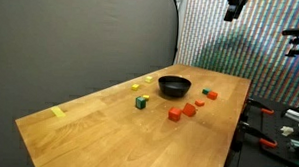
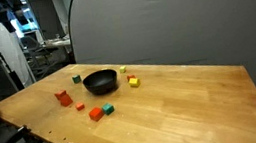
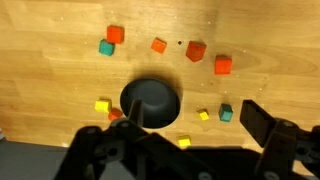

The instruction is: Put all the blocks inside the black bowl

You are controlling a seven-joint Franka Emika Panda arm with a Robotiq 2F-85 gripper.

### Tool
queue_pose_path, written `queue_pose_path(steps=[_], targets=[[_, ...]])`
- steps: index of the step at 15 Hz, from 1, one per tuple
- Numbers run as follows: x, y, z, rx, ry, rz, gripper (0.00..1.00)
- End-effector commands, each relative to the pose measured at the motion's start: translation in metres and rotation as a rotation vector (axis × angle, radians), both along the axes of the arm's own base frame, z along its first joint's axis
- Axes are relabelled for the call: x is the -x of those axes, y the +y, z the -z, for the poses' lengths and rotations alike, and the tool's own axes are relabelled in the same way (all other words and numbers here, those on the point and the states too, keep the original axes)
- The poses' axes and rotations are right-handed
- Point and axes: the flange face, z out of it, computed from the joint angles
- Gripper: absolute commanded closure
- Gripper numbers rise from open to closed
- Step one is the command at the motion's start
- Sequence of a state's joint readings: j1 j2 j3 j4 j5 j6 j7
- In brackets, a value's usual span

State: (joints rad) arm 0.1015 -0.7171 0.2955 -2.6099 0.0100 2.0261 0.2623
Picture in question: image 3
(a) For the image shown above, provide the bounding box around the small orange wooden block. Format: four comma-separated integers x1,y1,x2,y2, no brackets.
150,37,168,55

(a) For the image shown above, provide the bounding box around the teal wooden block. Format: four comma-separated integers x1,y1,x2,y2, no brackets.
98,38,116,57
218,103,234,123

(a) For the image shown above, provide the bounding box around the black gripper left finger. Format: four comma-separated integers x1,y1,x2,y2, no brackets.
54,99,208,180

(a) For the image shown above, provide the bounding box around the large red wooden block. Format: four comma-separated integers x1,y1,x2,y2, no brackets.
185,40,208,63

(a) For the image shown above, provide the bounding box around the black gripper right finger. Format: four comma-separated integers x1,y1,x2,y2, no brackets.
239,99,320,180

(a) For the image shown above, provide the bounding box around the small yellow wooden block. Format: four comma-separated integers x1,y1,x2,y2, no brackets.
195,108,211,122

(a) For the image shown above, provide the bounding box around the black bowl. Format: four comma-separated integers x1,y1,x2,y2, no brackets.
119,77,182,130

